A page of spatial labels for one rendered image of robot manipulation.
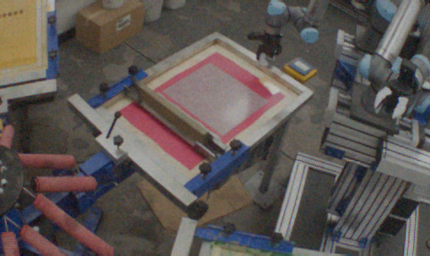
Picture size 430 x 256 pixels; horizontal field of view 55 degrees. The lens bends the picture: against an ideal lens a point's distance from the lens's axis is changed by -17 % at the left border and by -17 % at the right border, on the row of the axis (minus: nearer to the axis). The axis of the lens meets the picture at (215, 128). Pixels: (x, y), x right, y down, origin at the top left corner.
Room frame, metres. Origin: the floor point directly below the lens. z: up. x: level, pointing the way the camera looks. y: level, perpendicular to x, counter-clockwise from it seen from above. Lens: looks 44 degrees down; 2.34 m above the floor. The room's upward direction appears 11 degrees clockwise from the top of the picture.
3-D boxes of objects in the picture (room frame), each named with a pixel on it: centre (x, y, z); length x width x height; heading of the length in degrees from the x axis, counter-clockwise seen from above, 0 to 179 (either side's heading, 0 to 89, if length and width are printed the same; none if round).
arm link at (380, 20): (1.89, -0.68, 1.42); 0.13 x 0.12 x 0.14; 21
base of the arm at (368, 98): (1.39, -0.60, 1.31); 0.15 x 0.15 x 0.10
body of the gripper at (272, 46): (1.82, -0.17, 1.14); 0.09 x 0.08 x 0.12; 56
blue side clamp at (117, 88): (1.49, 0.42, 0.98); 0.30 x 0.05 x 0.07; 146
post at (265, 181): (1.93, -0.36, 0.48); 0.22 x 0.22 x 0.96; 56
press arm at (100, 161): (1.06, 0.37, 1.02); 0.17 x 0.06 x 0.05; 146
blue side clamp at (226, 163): (1.18, -0.04, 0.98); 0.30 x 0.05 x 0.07; 146
